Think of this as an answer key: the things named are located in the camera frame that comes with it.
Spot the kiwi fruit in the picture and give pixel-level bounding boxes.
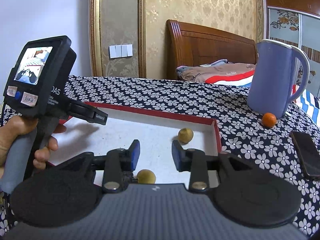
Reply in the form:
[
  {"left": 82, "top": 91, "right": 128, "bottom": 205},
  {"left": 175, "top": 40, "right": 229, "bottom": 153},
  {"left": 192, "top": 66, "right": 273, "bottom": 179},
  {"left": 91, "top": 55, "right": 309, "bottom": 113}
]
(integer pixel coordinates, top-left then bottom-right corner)
[
  {"left": 136, "top": 169, "right": 156, "bottom": 184},
  {"left": 178, "top": 128, "right": 194, "bottom": 144}
]

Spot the red shallow cardboard box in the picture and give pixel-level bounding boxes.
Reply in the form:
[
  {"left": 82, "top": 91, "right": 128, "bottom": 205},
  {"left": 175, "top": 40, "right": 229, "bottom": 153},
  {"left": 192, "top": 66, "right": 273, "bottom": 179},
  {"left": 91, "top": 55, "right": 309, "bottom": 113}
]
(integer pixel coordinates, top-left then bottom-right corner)
[{"left": 49, "top": 103, "right": 221, "bottom": 186}]

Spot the striped folded blanket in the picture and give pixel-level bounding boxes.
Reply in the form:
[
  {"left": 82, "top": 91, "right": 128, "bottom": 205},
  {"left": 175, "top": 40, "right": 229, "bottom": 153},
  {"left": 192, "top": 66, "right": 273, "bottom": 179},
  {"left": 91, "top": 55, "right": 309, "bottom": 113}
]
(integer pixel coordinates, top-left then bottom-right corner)
[{"left": 176, "top": 59, "right": 255, "bottom": 87}]

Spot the small mandarin orange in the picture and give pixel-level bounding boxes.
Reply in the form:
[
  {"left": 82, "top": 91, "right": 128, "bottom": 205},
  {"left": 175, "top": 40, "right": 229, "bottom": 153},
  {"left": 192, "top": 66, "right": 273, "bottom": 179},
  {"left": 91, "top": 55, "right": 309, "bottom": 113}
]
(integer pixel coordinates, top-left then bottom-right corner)
[{"left": 261, "top": 113, "right": 277, "bottom": 128}]

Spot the wardrobe with floral doors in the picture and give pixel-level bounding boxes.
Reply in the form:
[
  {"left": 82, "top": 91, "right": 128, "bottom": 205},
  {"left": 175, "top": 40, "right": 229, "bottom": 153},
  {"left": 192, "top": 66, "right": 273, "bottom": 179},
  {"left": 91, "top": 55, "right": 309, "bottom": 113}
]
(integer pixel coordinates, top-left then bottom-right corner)
[{"left": 264, "top": 0, "right": 319, "bottom": 97}]

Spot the white wall switch panel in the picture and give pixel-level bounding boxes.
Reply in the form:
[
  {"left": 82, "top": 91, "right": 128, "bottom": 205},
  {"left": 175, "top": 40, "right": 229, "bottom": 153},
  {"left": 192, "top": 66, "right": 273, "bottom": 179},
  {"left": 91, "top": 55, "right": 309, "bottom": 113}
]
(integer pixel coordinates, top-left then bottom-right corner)
[{"left": 109, "top": 44, "right": 133, "bottom": 59}]

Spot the person left hand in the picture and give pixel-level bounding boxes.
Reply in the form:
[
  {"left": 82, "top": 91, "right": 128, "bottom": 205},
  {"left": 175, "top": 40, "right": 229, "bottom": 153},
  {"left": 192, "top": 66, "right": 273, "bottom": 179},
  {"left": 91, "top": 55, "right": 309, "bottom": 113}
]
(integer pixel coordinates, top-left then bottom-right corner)
[{"left": 1, "top": 115, "right": 59, "bottom": 177}]

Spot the wooden bed headboard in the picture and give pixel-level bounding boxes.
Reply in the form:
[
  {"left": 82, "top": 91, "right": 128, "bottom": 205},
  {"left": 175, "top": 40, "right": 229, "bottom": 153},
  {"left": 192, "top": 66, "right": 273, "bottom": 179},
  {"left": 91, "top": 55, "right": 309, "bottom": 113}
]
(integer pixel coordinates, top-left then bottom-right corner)
[{"left": 165, "top": 20, "right": 258, "bottom": 80}]

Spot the golden wall frame moulding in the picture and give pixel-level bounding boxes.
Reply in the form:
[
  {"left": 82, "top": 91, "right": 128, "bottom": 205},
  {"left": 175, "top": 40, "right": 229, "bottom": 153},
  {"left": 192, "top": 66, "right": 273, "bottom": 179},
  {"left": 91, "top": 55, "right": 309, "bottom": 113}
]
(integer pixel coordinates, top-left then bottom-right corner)
[{"left": 89, "top": 0, "right": 146, "bottom": 78}]

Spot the blue electric kettle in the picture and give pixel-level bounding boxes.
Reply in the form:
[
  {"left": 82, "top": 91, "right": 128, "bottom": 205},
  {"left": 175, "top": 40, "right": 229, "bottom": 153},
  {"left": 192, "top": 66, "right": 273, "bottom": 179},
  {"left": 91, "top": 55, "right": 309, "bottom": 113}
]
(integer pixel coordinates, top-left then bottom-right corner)
[{"left": 247, "top": 39, "right": 310, "bottom": 119}]

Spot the black smartphone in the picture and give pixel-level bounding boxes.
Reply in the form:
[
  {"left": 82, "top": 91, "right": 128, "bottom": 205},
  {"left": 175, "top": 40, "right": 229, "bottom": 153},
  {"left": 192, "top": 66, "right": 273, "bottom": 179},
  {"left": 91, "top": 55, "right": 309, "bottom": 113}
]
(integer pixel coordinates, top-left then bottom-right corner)
[{"left": 290, "top": 131, "right": 320, "bottom": 180}]

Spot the floral black white tablecloth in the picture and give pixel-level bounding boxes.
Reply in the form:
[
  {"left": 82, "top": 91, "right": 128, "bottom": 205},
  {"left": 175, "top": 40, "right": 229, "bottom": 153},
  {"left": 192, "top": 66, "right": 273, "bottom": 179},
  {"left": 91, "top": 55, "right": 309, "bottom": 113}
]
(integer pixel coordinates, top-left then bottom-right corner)
[{"left": 0, "top": 74, "right": 320, "bottom": 238}]

